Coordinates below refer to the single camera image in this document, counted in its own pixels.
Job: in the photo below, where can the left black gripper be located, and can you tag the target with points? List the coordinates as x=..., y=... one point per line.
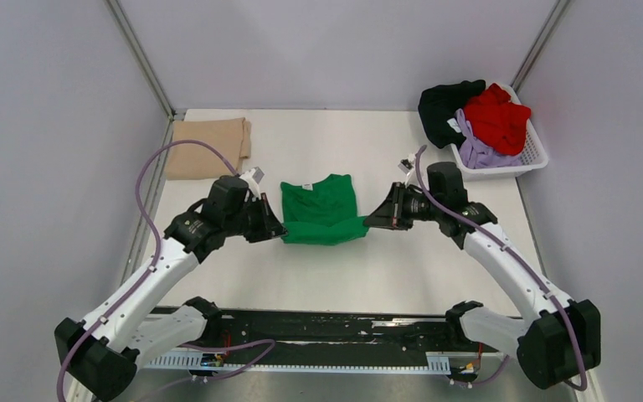
x=270, y=226

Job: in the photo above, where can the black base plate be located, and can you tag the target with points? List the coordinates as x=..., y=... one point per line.
x=340, y=338

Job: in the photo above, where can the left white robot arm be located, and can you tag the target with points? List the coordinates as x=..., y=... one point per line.
x=104, y=350

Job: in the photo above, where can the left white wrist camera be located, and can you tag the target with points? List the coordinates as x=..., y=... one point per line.
x=253, y=178

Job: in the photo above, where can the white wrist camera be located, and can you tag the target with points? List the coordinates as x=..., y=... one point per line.
x=253, y=178
x=408, y=166

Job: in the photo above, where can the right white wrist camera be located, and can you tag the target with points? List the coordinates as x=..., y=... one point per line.
x=408, y=166

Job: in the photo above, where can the lilac t shirt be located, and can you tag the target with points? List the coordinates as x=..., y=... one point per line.
x=475, y=154

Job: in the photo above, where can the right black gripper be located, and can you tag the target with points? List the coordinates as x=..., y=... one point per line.
x=390, y=213

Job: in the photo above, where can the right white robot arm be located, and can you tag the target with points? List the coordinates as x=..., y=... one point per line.
x=475, y=230

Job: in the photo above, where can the black t shirt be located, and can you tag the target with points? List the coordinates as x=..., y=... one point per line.
x=437, y=107

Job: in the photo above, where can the folded beige t shirt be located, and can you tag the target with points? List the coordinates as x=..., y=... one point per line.
x=212, y=149

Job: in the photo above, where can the red t shirt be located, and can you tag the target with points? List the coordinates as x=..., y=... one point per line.
x=497, y=121

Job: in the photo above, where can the green t shirt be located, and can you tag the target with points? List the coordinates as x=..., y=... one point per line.
x=322, y=213

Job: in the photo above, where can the white slotted cable duct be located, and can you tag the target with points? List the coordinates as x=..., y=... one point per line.
x=185, y=359

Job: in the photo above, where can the aluminium frame rail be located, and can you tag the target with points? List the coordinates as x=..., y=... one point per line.
x=551, y=337

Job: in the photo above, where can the white laundry basket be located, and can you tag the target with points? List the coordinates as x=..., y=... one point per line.
x=532, y=157

